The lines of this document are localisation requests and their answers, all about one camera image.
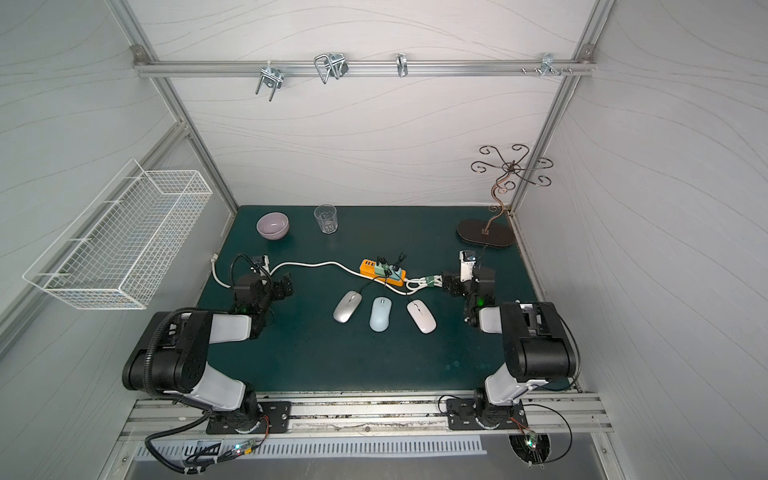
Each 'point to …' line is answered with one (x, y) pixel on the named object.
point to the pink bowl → (273, 226)
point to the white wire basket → (117, 250)
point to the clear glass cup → (327, 217)
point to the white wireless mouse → (421, 315)
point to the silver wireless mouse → (347, 306)
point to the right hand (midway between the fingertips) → (461, 268)
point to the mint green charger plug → (388, 270)
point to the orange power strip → (368, 267)
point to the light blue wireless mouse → (380, 317)
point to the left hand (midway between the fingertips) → (275, 275)
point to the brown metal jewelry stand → (485, 232)
